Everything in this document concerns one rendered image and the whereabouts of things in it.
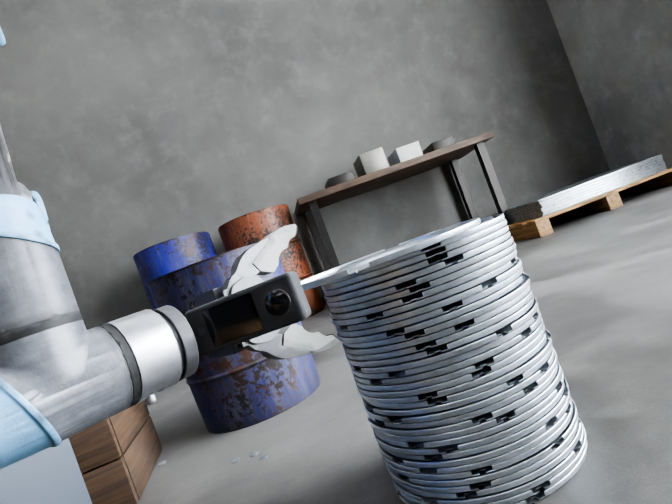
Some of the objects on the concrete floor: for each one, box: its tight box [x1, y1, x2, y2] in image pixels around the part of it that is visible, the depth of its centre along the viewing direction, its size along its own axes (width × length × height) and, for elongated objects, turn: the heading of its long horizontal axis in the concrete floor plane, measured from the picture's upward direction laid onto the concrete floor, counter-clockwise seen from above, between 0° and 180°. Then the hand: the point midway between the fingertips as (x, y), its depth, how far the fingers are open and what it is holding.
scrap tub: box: [146, 243, 321, 434], centre depth 150 cm, size 42×42×48 cm
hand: (321, 281), depth 57 cm, fingers open, 14 cm apart
